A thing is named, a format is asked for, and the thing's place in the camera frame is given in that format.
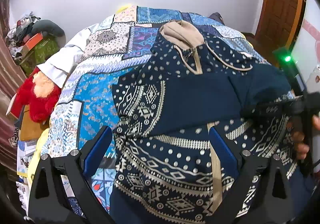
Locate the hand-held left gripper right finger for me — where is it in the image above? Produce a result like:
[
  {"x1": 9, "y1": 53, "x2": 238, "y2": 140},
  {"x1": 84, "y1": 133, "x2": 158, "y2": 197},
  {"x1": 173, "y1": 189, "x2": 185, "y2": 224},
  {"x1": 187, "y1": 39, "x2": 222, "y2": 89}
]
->
[{"x1": 208, "y1": 126, "x2": 293, "y2": 224}]

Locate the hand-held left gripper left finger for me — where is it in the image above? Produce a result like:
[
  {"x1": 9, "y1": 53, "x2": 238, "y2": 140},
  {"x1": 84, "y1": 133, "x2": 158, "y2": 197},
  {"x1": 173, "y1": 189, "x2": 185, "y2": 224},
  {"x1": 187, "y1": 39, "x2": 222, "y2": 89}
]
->
[{"x1": 28, "y1": 125, "x2": 115, "y2": 224}]

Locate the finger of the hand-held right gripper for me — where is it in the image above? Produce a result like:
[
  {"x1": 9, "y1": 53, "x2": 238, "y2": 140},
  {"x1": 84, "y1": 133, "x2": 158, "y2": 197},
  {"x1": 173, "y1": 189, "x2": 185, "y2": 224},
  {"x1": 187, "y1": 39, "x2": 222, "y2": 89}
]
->
[{"x1": 244, "y1": 96, "x2": 308, "y2": 120}]

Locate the navy patterned hoodie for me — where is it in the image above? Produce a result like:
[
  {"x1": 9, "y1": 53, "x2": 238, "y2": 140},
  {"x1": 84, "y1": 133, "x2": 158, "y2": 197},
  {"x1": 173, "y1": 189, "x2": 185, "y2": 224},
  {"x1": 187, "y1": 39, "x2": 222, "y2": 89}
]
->
[{"x1": 109, "y1": 20, "x2": 313, "y2": 224}]

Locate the pile of clothes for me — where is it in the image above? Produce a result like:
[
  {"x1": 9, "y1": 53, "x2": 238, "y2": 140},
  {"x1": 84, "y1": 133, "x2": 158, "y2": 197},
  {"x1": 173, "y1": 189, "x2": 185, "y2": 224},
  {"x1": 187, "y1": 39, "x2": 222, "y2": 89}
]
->
[{"x1": 6, "y1": 10, "x2": 41, "y2": 48}]

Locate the person's right hand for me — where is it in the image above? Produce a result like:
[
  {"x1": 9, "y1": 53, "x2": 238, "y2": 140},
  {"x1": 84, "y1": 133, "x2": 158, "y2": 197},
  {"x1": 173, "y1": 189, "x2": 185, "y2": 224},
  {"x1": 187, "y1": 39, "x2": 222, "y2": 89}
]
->
[{"x1": 287, "y1": 114, "x2": 320, "y2": 161}]

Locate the blue patchwork bedspread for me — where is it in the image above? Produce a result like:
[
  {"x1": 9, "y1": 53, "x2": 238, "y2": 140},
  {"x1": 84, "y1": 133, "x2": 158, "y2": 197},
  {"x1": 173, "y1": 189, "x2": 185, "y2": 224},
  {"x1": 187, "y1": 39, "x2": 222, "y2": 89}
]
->
[{"x1": 40, "y1": 5, "x2": 300, "y2": 224}]

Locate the brown wooden door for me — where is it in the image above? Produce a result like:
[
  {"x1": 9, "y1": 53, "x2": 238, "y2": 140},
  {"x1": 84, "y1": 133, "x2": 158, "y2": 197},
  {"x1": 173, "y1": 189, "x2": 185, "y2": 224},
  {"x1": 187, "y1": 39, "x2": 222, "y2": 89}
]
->
[{"x1": 254, "y1": 0, "x2": 308, "y2": 50}]

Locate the stack of printed papers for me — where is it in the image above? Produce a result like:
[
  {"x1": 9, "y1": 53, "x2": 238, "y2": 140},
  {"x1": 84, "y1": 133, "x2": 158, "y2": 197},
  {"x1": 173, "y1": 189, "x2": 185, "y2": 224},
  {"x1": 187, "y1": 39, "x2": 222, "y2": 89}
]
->
[{"x1": 15, "y1": 139, "x2": 38, "y2": 182}]

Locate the red plush toy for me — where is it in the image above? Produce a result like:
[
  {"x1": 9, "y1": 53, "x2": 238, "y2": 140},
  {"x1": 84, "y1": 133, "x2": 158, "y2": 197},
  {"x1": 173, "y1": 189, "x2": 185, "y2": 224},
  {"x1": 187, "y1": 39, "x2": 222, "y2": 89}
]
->
[{"x1": 15, "y1": 68, "x2": 62, "y2": 123}]

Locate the brown cardboard box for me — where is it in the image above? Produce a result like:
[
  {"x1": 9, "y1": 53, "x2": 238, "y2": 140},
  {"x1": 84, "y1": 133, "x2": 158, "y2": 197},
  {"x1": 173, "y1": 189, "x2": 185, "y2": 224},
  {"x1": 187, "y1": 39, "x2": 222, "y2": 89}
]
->
[{"x1": 6, "y1": 95, "x2": 42, "y2": 142}]

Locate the dark grey cushion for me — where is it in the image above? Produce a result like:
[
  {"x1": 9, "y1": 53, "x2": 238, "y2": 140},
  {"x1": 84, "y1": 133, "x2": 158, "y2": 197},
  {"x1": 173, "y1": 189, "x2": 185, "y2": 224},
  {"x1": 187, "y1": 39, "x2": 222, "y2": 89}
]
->
[{"x1": 209, "y1": 12, "x2": 226, "y2": 25}]

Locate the white pillow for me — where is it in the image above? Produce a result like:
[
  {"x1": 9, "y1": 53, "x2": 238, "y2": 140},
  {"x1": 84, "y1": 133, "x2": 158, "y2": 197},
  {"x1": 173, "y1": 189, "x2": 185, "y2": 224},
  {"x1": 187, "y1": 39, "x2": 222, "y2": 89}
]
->
[{"x1": 37, "y1": 23, "x2": 101, "y2": 87}]

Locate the brown striped curtain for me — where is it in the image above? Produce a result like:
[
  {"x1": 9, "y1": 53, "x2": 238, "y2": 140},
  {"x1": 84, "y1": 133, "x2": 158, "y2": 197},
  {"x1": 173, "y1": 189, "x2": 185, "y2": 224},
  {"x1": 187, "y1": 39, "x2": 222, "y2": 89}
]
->
[{"x1": 0, "y1": 0, "x2": 26, "y2": 156}]

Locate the green patterned cloth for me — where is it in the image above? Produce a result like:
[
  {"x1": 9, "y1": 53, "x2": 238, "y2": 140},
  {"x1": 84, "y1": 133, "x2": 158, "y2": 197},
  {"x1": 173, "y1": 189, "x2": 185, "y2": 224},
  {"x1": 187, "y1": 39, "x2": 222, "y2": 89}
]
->
[{"x1": 19, "y1": 38, "x2": 61, "y2": 75}]

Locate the orange box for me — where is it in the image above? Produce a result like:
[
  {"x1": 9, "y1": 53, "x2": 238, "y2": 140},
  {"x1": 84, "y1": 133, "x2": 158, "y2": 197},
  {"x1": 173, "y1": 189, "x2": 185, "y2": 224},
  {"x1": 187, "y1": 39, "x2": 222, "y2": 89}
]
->
[{"x1": 21, "y1": 33, "x2": 44, "y2": 52}]

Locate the grey neck pillow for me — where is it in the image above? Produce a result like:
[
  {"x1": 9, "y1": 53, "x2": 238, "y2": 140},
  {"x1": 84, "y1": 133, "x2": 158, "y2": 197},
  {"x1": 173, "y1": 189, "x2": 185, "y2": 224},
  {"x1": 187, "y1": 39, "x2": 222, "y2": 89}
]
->
[{"x1": 31, "y1": 19, "x2": 66, "y2": 37}]

